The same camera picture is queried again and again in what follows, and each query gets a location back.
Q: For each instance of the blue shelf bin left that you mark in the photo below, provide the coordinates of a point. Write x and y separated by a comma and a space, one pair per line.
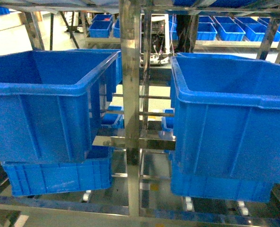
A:
52, 102

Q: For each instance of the blue bin below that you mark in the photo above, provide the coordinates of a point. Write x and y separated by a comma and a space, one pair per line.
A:
95, 173
188, 185

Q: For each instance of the steel shelf upright post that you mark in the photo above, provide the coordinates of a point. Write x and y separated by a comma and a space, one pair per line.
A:
130, 41

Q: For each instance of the blue bin below left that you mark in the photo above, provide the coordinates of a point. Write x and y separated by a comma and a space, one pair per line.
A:
95, 173

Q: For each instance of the blue bin below right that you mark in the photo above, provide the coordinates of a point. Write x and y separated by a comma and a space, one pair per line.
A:
188, 185

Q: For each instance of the blue shelf bin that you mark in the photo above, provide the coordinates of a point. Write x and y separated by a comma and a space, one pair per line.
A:
52, 102
227, 117

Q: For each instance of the blue shelf bin right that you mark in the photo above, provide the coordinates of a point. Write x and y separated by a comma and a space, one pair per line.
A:
227, 117

